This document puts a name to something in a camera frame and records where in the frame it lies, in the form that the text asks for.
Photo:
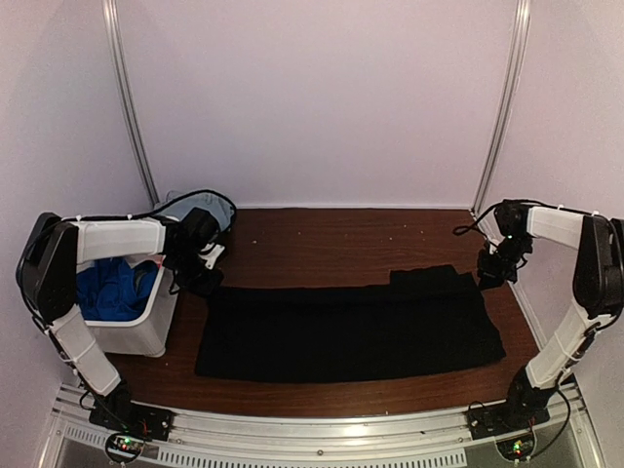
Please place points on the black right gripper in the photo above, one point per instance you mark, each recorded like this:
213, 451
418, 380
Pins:
490, 278

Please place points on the blue garment in bin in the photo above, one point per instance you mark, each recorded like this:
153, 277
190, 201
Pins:
111, 290

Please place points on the white plastic laundry bin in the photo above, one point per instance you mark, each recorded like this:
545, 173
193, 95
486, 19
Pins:
146, 335

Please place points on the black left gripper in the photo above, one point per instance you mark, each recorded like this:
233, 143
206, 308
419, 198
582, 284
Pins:
207, 289

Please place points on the front aluminium rail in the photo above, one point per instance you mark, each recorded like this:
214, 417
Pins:
439, 438

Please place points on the right aluminium frame post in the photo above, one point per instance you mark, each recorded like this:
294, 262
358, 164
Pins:
514, 67

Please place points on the left aluminium frame post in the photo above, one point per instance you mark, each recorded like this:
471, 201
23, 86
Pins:
128, 106

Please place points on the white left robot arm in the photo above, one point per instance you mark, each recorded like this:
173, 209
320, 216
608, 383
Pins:
59, 249

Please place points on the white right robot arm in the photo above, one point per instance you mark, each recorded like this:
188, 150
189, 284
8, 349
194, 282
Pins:
596, 286

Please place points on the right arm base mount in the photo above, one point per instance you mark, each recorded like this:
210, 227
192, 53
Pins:
514, 420

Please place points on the aluminium frame post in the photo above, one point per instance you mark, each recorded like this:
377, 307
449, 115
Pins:
514, 67
128, 106

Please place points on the black garment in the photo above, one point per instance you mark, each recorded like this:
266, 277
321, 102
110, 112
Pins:
422, 322

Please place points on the light blue denim skirt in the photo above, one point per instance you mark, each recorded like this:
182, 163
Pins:
179, 205

